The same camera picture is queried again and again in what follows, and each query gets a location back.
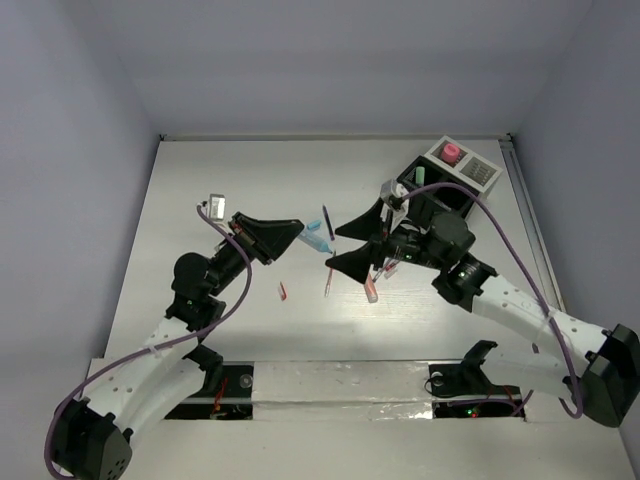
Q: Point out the foil tape strip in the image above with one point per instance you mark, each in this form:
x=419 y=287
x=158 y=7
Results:
x=314 y=391

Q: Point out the white grey tray box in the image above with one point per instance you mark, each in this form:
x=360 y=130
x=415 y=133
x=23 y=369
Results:
x=472 y=169

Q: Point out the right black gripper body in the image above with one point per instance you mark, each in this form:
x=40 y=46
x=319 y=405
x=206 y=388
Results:
x=405 y=244

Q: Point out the aluminium rail right edge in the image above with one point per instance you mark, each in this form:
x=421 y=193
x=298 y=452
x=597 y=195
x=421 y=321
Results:
x=545 y=271

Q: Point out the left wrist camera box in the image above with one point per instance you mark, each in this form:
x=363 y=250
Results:
x=216 y=207

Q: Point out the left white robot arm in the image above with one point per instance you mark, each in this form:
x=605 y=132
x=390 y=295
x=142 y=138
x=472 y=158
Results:
x=94 y=430

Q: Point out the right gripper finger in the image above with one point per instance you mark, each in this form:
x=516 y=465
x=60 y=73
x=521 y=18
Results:
x=354 y=264
x=369 y=224

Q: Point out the small red clip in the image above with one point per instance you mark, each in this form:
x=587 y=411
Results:
x=282 y=291

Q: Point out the green highlighter marker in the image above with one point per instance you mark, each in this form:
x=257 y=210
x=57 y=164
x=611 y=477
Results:
x=420 y=174

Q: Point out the orange highlighter marker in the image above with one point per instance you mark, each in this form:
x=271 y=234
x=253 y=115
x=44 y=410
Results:
x=370 y=290

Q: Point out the black two-compartment pen holder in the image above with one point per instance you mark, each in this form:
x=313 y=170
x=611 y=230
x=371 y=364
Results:
x=423 y=206

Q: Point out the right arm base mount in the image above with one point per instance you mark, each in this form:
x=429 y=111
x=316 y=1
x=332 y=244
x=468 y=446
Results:
x=461 y=390

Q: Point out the blue eraser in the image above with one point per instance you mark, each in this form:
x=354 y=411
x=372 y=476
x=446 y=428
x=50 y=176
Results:
x=314 y=225

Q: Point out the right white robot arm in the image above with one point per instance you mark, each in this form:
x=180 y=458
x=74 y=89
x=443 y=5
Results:
x=583 y=364

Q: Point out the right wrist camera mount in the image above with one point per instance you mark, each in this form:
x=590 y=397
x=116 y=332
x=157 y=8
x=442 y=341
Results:
x=394 y=205

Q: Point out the purple pen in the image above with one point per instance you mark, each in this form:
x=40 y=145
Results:
x=328 y=223

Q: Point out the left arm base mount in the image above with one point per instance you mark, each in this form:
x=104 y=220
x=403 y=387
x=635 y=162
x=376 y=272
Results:
x=229 y=399

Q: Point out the pink cylinder sharpener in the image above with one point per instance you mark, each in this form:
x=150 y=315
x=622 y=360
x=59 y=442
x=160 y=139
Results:
x=450 y=153

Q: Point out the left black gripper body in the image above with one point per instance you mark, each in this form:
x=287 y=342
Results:
x=230 y=257

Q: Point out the blue highlighter marker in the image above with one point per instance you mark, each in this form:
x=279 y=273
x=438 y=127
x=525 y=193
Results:
x=316 y=242

